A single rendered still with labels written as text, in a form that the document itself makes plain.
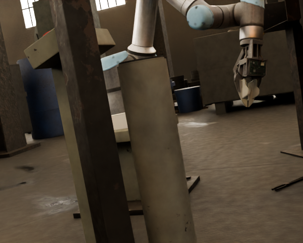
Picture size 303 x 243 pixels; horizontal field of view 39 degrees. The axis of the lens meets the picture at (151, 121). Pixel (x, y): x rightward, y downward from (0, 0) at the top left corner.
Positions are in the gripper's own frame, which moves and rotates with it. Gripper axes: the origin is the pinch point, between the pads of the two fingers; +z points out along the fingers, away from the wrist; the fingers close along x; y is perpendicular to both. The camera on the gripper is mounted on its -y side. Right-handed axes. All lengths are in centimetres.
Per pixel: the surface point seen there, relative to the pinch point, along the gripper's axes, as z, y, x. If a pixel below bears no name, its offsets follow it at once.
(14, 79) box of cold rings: -35, -313, -116
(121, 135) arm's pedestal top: 12.5, -19.5, -38.9
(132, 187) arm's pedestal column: 32, -28, -33
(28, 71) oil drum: -47, -333, -105
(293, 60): -24, -46, 41
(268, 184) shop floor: 28.7, -17.2, 17.2
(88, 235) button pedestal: 36, 26, -51
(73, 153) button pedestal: 16, 28, -56
